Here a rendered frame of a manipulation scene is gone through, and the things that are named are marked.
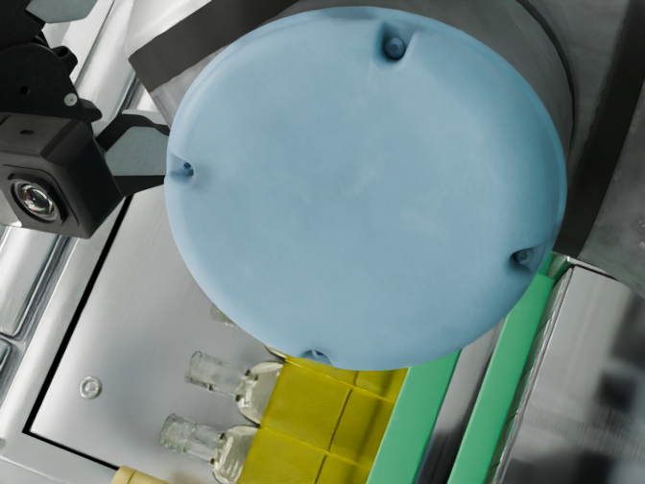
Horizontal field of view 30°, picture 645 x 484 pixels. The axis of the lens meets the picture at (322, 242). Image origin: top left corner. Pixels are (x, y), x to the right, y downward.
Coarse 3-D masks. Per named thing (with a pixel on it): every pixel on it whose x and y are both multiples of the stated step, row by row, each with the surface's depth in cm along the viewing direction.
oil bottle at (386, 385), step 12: (276, 360) 104; (288, 360) 101; (300, 360) 100; (312, 372) 102; (324, 372) 100; (336, 372) 100; (348, 372) 100; (360, 372) 100; (372, 372) 100; (384, 372) 100; (396, 372) 100; (348, 384) 100; (360, 384) 100; (372, 384) 100; (384, 384) 100; (396, 384) 100; (372, 396) 102; (384, 396) 100; (396, 396) 99
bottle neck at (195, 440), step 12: (168, 420) 101; (180, 420) 102; (192, 420) 102; (168, 432) 101; (180, 432) 101; (192, 432) 101; (204, 432) 101; (216, 432) 101; (168, 444) 101; (180, 444) 101; (192, 444) 101; (204, 444) 100; (192, 456) 101; (204, 456) 101
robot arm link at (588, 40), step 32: (544, 0) 48; (576, 0) 49; (608, 0) 49; (576, 32) 48; (608, 32) 48; (576, 64) 47; (608, 64) 47; (576, 96) 47; (576, 128) 47; (576, 160) 47
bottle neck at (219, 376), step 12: (192, 360) 102; (204, 360) 102; (216, 360) 103; (192, 372) 102; (204, 372) 102; (216, 372) 102; (228, 372) 102; (240, 372) 102; (204, 384) 102; (216, 384) 102; (228, 384) 102; (228, 396) 102
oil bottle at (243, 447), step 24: (240, 432) 99; (264, 432) 99; (216, 456) 100; (240, 456) 99; (264, 456) 99; (288, 456) 99; (312, 456) 99; (240, 480) 98; (264, 480) 98; (288, 480) 98; (312, 480) 98; (336, 480) 98; (360, 480) 98
